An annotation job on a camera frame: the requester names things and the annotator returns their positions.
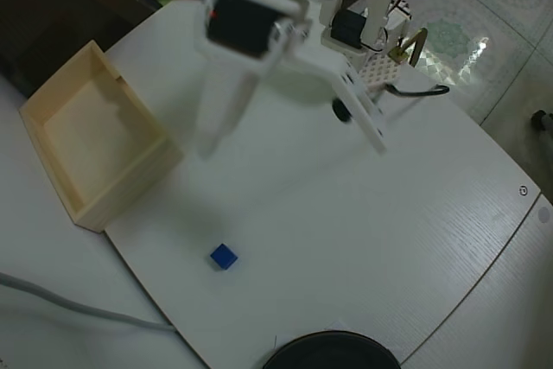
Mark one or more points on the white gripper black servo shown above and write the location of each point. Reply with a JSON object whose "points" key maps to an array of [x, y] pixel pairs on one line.
{"points": [[235, 28]]}

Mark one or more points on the small blue cube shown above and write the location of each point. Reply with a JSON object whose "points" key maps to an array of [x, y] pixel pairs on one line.
{"points": [[224, 256]]}

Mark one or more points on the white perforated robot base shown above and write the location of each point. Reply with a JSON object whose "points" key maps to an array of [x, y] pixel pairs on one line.
{"points": [[380, 71]]}

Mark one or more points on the light wooden open box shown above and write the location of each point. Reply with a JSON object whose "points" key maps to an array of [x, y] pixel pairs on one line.
{"points": [[90, 135]]}

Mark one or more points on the brass table clamp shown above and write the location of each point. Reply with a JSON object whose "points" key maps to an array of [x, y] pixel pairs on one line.
{"points": [[398, 54]]}

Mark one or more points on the dark brown furniture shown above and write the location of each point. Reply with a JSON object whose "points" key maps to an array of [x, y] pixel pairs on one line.
{"points": [[52, 6]]}

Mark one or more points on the black round object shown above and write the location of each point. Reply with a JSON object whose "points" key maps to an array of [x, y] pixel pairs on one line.
{"points": [[328, 351]]}

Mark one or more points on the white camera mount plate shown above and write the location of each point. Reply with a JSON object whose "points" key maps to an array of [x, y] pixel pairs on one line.
{"points": [[367, 122]]}

